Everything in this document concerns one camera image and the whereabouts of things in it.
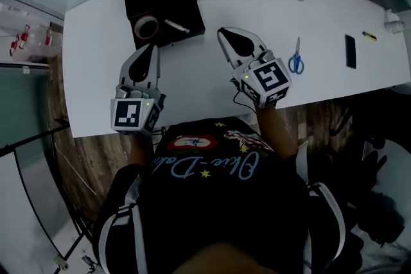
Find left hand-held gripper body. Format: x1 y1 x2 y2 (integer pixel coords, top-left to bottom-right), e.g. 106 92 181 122
110 84 167 139

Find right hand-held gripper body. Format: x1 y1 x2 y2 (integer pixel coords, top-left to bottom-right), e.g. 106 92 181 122
231 49 293 109

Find blue handled scissors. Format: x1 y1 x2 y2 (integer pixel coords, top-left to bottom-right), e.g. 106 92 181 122
288 37 305 75

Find red tape roll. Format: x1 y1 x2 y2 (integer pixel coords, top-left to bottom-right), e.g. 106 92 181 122
134 15 160 41

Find black white marker pen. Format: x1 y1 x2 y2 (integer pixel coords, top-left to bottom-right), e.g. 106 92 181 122
164 19 191 34

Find small black rectangular block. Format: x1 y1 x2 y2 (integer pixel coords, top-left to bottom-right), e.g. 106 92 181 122
344 34 357 69

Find person's right forearm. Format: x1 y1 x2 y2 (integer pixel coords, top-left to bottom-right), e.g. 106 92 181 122
255 105 298 160

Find person's left forearm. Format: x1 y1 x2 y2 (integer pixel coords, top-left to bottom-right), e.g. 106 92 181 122
128 134 155 166

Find black office chair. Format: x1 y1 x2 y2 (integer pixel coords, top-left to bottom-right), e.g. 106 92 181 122
327 96 411 244

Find large clear bottle red cap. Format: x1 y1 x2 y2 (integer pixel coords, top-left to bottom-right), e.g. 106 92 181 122
8 23 64 58

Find glass partition panel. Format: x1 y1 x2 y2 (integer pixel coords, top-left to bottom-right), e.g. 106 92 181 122
0 64 52 151

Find black-framed whiteboard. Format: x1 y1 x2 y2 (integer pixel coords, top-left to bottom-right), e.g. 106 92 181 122
0 118 97 270

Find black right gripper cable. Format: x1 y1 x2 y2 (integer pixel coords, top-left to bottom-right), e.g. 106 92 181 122
232 91 257 112

